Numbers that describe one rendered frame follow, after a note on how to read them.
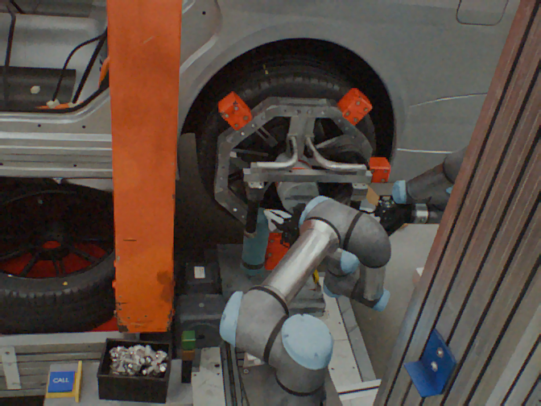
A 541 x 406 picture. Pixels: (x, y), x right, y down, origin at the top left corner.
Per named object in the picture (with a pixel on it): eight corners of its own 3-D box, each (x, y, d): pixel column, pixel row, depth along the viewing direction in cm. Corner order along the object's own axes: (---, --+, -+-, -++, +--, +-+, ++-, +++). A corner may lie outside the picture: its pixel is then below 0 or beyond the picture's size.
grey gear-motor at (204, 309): (213, 298, 273) (219, 238, 252) (221, 377, 240) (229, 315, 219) (171, 300, 270) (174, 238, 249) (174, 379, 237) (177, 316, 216)
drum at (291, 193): (305, 180, 231) (311, 147, 222) (317, 216, 214) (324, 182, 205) (268, 180, 228) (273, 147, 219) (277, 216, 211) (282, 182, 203)
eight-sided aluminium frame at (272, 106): (347, 222, 246) (377, 100, 214) (351, 234, 241) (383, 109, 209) (209, 222, 236) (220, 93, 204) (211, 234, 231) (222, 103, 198)
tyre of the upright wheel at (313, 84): (385, 67, 235) (214, 33, 217) (405, 97, 217) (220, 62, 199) (330, 205, 272) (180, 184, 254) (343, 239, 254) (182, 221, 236)
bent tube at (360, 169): (350, 144, 216) (357, 117, 210) (365, 176, 201) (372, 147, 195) (301, 142, 213) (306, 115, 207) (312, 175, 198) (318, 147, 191)
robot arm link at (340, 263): (347, 281, 197) (352, 262, 192) (318, 265, 202) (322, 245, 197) (359, 269, 203) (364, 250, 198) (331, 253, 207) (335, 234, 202)
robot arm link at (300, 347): (311, 402, 136) (322, 362, 128) (259, 374, 141) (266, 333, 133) (334, 366, 145) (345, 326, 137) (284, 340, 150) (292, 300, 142)
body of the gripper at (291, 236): (277, 242, 209) (307, 259, 204) (280, 222, 204) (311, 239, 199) (290, 232, 215) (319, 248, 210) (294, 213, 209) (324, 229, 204)
